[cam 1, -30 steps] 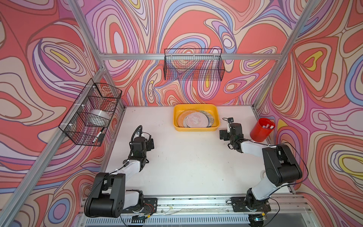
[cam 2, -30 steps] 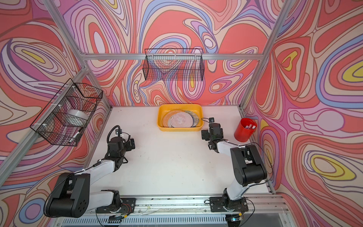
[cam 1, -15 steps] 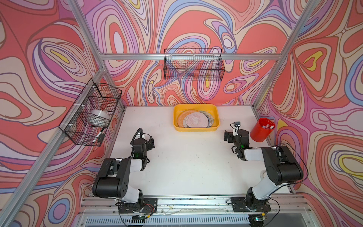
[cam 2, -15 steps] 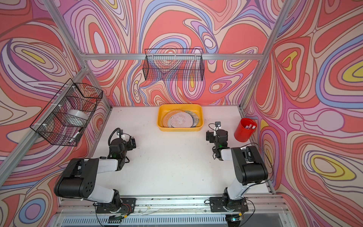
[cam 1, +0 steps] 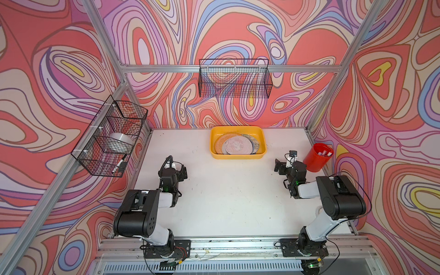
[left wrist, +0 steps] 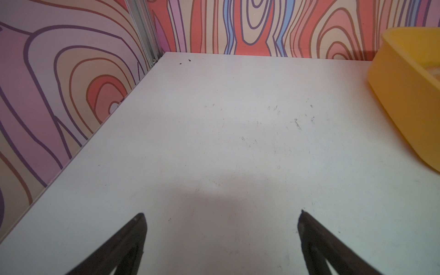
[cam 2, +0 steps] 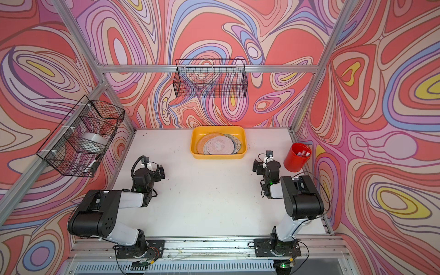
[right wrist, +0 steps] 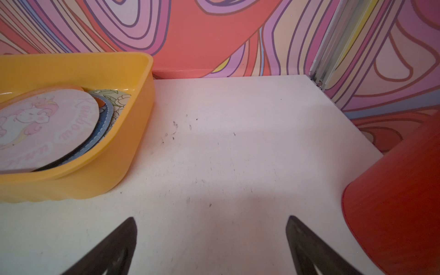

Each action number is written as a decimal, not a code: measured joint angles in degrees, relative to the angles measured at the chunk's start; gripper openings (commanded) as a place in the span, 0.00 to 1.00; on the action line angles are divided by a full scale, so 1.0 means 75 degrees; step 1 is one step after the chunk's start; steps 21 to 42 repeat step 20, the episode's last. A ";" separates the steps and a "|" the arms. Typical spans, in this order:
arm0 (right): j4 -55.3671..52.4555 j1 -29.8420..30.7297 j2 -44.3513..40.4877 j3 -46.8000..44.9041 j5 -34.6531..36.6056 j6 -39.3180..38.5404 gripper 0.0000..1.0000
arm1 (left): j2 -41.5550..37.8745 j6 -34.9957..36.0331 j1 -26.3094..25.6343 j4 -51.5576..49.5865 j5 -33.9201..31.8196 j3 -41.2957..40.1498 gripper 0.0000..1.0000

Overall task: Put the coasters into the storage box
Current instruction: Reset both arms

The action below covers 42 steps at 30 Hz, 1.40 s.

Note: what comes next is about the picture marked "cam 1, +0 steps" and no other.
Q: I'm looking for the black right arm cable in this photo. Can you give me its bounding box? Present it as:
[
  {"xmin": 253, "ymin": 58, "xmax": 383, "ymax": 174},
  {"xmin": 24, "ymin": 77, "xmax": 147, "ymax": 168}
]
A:
[{"xmin": 283, "ymin": 152, "xmax": 373, "ymax": 275}]

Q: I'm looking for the black wire basket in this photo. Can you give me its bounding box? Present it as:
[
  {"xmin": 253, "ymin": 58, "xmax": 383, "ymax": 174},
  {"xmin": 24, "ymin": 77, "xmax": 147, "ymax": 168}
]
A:
[
  {"xmin": 71, "ymin": 96, "xmax": 148, "ymax": 178},
  {"xmin": 198, "ymin": 57, "xmax": 273, "ymax": 99}
]

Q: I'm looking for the green floral bunny coaster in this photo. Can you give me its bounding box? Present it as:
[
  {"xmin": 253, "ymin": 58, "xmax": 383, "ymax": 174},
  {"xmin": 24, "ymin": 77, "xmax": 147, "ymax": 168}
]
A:
[{"xmin": 242, "ymin": 134, "xmax": 260, "ymax": 154}]

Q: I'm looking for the black wire basket back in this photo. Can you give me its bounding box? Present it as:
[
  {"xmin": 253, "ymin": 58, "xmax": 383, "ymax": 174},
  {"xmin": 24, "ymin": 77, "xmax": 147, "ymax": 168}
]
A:
[{"xmin": 198, "ymin": 57, "xmax": 273, "ymax": 99}]

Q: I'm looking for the silver tape roll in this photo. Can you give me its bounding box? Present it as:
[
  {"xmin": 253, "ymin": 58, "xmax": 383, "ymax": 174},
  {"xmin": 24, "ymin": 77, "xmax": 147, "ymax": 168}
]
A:
[{"xmin": 104, "ymin": 132, "xmax": 135, "ymax": 154}]

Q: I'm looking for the black wire basket left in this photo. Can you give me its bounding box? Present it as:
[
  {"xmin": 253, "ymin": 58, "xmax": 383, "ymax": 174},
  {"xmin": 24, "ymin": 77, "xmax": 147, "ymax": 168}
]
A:
[{"xmin": 71, "ymin": 96, "xmax": 148, "ymax": 178}]

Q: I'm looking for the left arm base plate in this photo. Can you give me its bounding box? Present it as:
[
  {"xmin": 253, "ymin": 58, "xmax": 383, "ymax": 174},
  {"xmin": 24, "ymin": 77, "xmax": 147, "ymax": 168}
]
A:
[{"xmin": 140, "ymin": 239, "xmax": 191, "ymax": 260}]

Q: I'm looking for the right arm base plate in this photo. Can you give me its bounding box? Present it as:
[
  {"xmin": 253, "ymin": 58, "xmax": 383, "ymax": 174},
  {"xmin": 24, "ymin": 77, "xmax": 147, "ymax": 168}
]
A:
[{"xmin": 279, "ymin": 238, "xmax": 329, "ymax": 258}]

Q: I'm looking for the orange round coaster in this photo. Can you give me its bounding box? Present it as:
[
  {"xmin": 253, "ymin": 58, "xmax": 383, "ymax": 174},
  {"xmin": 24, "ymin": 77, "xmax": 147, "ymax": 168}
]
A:
[{"xmin": 214, "ymin": 132, "xmax": 239, "ymax": 155}]

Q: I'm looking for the yellow plastic storage box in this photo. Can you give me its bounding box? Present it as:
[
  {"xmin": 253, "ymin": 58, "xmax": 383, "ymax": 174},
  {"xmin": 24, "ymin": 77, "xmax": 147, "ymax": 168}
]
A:
[{"xmin": 210, "ymin": 126, "xmax": 267, "ymax": 159}]

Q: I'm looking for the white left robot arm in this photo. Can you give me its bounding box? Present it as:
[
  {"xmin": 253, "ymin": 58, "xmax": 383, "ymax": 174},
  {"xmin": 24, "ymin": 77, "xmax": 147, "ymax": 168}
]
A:
[{"xmin": 113, "ymin": 155, "xmax": 187, "ymax": 246}]

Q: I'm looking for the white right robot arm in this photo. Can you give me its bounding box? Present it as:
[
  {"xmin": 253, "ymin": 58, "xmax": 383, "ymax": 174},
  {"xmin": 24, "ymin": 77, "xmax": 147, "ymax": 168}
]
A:
[{"xmin": 274, "ymin": 151, "xmax": 367, "ymax": 256}]

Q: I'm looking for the pink rainbow unicorn coaster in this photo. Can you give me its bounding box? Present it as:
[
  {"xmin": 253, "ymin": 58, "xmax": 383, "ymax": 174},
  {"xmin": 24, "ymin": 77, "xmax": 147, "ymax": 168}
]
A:
[{"xmin": 221, "ymin": 135, "xmax": 254, "ymax": 155}]

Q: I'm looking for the red plastic cup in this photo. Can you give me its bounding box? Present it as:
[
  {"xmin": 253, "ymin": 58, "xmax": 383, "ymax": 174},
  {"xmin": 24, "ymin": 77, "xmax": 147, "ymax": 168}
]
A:
[{"xmin": 303, "ymin": 143, "xmax": 334, "ymax": 173}]

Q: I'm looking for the white marker pen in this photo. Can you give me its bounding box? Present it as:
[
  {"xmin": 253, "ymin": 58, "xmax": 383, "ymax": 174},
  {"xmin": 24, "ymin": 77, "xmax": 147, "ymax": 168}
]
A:
[{"xmin": 112, "ymin": 159, "xmax": 124, "ymax": 174}]

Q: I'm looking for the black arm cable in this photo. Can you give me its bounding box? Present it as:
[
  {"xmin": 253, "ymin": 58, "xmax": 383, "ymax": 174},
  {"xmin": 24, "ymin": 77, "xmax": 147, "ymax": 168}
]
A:
[
  {"xmin": 283, "ymin": 152, "xmax": 373, "ymax": 275},
  {"xmin": 139, "ymin": 155, "xmax": 183, "ymax": 275}
]

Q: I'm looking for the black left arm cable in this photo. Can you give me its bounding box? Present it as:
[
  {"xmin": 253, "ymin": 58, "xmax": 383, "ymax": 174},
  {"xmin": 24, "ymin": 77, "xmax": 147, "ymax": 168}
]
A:
[{"xmin": 139, "ymin": 155, "xmax": 183, "ymax": 275}]

